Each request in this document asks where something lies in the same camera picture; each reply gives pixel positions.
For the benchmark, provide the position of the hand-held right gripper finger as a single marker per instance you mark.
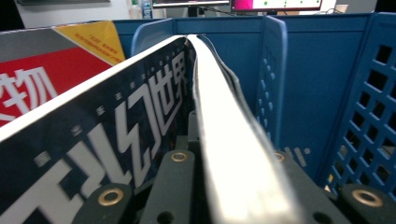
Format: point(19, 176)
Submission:
point(193, 137)

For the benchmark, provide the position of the blue plastic file rack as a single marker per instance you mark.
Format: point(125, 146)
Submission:
point(311, 62)

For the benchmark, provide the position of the black and red magazine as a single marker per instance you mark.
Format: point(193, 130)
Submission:
point(46, 71)

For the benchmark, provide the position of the plastic bottle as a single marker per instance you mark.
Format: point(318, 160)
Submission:
point(134, 9)
point(147, 9)

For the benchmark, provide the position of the computer monitor with pink screen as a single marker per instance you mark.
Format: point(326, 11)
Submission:
point(280, 4)

